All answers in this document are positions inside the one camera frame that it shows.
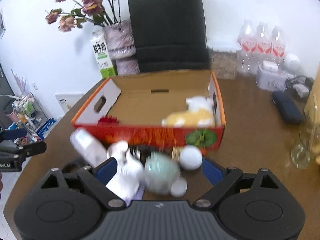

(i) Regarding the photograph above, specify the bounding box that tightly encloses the white plastic bottle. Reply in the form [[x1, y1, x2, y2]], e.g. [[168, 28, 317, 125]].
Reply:
[[70, 128, 109, 167]]

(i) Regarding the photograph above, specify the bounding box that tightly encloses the white tissue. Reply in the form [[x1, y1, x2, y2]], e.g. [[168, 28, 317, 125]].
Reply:
[[106, 141, 144, 205]]

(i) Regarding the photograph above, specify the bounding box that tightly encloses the pale green iridescent wrap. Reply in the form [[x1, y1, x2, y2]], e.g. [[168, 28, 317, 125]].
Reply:
[[143, 152, 181, 195]]

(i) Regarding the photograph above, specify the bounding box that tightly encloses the white round ball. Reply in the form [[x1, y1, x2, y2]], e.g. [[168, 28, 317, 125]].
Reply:
[[178, 145, 203, 171]]

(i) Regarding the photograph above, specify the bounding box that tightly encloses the red paper flower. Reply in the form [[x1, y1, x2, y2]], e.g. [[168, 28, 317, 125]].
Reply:
[[98, 115, 119, 125]]

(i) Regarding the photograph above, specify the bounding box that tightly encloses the yellow white plush toy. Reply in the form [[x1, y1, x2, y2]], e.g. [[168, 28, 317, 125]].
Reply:
[[161, 96, 215, 127]]

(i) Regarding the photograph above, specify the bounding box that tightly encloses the orange cardboard fruit box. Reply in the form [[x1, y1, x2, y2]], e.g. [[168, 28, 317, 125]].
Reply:
[[71, 70, 226, 152]]

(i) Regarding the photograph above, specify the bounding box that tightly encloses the dark blue glasses case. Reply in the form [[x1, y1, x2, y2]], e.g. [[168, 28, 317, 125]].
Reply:
[[271, 91, 304, 125]]

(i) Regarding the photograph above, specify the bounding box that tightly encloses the clear glass cup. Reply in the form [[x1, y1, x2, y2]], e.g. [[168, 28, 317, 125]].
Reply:
[[291, 93, 319, 169]]

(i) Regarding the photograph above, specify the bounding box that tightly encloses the white tin box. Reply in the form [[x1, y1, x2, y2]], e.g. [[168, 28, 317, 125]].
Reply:
[[256, 61, 287, 92]]

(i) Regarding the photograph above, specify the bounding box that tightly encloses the green white milk carton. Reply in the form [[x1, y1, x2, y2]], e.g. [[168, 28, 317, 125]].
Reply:
[[91, 30, 117, 79]]

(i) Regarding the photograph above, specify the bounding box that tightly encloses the clear grain storage container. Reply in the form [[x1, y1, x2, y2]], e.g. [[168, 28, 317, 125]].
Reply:
[[207, 41, 240, 80]]

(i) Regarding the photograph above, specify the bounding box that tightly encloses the white round speaker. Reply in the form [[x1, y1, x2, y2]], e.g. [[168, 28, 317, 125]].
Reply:
[[284, 53, 301, 74]]

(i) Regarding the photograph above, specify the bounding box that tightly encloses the middle water bottle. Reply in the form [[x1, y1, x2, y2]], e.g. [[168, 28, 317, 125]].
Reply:
[[255, 22, 272, 64]]

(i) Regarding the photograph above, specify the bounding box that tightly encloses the right water bottle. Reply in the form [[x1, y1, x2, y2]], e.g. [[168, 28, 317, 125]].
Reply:
[[271, 25, 286, 66]]

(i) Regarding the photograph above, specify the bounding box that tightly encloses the purple textured vase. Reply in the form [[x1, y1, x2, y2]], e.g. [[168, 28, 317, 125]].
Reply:
[[103, 20, 140, 76]]

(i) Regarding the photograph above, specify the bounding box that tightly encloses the black paper shopping bag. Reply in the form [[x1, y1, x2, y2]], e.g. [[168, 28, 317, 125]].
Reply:
[[128, 0, 209, 73]]

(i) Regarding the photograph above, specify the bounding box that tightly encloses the dried pink rose bouquet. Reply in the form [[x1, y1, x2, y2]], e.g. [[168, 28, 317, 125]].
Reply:
[[46, 0, 121, 33]]

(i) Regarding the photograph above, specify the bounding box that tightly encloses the metal wire shelf rack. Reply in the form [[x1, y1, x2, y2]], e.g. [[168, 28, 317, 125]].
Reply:
[[1, 93, 56, 142]]

